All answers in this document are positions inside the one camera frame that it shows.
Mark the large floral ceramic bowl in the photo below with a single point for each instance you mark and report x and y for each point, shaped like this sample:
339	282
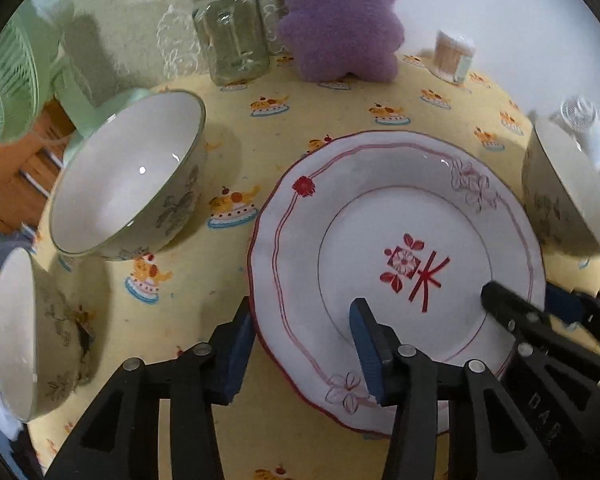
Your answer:
561	191

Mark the red pattern white plate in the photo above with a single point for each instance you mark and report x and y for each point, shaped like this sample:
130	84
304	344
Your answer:
413	225

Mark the white crumpled cloth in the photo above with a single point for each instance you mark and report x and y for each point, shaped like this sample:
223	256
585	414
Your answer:
10	425

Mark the white standing fan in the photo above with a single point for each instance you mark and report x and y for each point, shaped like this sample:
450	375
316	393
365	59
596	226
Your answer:
578	116

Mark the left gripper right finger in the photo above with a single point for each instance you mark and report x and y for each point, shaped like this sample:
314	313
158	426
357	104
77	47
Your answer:
489	438

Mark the glass jar black lid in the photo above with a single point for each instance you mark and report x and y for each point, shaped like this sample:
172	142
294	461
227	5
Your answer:
232	39

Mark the purple plush toy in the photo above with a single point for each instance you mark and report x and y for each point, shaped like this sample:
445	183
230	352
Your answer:
332	38

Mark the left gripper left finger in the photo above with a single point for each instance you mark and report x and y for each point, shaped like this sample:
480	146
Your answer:
117	436

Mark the green cartoon mat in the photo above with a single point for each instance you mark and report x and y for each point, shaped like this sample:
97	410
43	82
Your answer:
120	44

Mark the cotton swab container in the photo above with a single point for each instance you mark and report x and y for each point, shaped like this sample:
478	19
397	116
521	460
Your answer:
453	55

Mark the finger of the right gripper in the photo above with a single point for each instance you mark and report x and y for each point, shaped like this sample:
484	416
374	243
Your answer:
574	307
532	326

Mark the green desk fan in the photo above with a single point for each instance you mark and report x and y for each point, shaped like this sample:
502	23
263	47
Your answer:
35	67

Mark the orange wooden chair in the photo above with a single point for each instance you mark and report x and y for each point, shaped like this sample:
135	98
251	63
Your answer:
30	167

